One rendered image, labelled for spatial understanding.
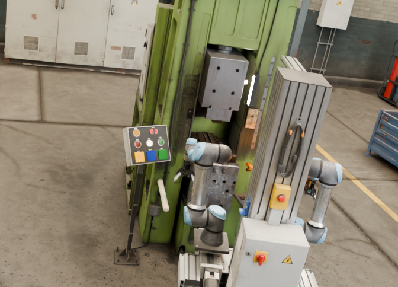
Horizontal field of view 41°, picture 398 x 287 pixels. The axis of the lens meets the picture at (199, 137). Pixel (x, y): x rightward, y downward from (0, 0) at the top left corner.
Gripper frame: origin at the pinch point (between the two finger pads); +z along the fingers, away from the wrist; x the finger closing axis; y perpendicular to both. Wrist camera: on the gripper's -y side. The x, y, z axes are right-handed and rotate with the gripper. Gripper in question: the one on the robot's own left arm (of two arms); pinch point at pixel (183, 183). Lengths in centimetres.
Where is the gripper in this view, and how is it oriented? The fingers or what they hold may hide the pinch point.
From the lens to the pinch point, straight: 381.1
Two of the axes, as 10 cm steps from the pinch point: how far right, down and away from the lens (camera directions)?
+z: -1.7, 9.1, 3.7
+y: 0.2, 3.8, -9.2
